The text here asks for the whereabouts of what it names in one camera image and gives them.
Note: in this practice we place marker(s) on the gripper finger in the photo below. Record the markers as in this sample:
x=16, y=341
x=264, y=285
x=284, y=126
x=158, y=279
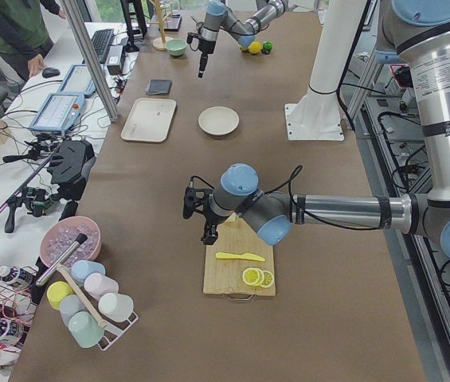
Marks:
x=201, y=68
x=206, y=240
x=204, y=62
x=213, y=237

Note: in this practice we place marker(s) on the lemon slice back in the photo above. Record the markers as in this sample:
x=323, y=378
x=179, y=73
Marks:
x=267, y=280

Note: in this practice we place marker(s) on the mint green bowl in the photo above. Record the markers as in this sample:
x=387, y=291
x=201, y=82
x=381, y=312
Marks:
x=176, y=47

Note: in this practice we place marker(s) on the yellow lemon near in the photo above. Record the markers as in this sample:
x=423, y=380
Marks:
x=255, y=48

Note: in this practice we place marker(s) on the far teach pendant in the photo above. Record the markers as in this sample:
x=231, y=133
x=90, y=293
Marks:
x=78, y=79

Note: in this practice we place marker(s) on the black computer mouse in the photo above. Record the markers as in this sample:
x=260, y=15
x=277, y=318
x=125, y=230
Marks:
x=50, y=72

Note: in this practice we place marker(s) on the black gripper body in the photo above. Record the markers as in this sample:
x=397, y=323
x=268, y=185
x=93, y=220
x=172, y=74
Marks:
x=204, y=50
x=210, y=221

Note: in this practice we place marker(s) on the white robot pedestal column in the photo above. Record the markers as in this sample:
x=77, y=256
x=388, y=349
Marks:
x=317, y=115

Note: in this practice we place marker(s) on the grey plastic cup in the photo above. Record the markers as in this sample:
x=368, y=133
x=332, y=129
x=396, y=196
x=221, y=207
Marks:
x=70, y=306

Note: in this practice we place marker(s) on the bamboo cutting board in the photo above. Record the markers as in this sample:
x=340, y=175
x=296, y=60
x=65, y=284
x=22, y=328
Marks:
x=223, y=277

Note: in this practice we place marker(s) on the pink plastic cup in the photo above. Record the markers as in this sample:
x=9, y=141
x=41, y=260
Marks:
x=97, y=285

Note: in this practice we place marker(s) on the aluminium frame post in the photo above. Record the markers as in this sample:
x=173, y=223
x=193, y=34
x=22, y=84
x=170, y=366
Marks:
x=83, y=41

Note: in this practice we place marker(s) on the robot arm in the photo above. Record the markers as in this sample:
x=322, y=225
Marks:
x=219, y=16
x=418, y=32

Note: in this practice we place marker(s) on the bottle rack with bottles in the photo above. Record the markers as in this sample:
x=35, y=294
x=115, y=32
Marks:
x=16, y=307

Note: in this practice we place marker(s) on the metal black-tipped tool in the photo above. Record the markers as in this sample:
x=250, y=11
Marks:
x=43, y=279

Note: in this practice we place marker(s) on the light blue plastic cup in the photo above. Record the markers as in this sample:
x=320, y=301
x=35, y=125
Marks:
x=83, y=268

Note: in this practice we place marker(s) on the white plastic cup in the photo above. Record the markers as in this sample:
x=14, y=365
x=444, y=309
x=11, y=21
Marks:
x=117, y=307

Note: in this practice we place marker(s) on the wooden mug tree stand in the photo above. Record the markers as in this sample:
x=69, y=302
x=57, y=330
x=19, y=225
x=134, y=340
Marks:
x=162, y=12

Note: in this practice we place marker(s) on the white wire cup rack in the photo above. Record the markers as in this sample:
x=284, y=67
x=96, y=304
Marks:
x=115, y=330

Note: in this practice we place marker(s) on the cream round plate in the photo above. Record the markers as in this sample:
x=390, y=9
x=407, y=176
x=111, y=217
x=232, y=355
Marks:
x=218, y=121

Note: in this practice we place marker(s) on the folded dark grey cloth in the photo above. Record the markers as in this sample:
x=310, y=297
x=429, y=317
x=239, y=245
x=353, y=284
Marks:
x=159, y=87

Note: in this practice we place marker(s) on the teach pendant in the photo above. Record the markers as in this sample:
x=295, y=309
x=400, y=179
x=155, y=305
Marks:
x=78, y=79
x=58, y=113

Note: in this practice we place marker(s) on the near teach pendant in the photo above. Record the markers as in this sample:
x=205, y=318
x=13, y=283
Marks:
x=58, y=113

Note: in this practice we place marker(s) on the black keyboard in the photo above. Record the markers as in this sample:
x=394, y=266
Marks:
x=101, y=42

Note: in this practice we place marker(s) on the person in green shirt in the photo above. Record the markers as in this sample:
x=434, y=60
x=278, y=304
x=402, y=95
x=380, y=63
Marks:
x=24, y=38

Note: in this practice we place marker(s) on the wooden rack handle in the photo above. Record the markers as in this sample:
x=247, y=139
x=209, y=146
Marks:
x=91, y=309

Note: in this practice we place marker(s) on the green lime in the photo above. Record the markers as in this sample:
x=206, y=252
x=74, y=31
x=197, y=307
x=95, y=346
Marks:
x=267, y=47

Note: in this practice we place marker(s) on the yellow plastic cup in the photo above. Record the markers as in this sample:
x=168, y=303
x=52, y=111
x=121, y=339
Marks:
x=57, y=292

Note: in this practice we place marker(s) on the mint green plastic cup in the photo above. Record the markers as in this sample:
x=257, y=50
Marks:
x=85, y=329

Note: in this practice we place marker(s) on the yellow plastic knife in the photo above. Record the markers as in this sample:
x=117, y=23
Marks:
x=248, y=256

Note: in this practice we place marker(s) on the cream rabbit tray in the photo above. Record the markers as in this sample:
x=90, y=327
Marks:
x=149, y=120

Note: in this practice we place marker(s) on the pink bowl of ice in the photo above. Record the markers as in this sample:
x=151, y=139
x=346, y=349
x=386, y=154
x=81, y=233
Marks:
x=64, y=233

